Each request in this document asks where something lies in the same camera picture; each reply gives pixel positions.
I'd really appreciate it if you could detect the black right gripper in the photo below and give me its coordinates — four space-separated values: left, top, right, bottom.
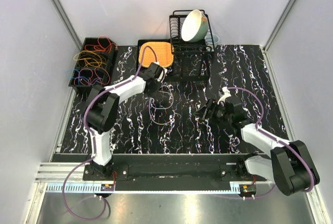
194 98 232 125

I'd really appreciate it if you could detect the orange cable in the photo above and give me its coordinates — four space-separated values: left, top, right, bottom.
85 35 119 55

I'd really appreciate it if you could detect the pink cable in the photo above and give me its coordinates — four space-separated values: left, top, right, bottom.
74 67 111 86

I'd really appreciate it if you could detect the blue cable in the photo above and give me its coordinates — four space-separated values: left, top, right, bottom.
65 68 91 86

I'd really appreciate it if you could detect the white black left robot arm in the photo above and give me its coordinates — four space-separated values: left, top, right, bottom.
83 62 168 180

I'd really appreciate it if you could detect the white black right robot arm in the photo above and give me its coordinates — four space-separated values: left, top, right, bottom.
195 96 320 196

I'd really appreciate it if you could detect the black flat tray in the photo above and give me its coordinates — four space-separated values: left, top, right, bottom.
135 38 212 82

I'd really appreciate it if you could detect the black compartment bin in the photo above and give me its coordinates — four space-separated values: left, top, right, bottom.
69 36 118 94

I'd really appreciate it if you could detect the white ceramic bowl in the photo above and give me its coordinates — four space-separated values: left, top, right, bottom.
181 9 209 43

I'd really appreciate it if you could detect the light blue cup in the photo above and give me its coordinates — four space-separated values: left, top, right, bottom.
204 34 220 46

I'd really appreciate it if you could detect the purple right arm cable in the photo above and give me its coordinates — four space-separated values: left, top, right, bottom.
208 86 315 200

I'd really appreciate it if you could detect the black wire dish rack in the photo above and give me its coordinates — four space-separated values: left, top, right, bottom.
169 9 215 55

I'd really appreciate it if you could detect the yellow cable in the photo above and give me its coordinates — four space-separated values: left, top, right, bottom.
72 50 107 68

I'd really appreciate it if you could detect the grey cable duct strip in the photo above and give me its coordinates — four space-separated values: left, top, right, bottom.
46 179 257 194

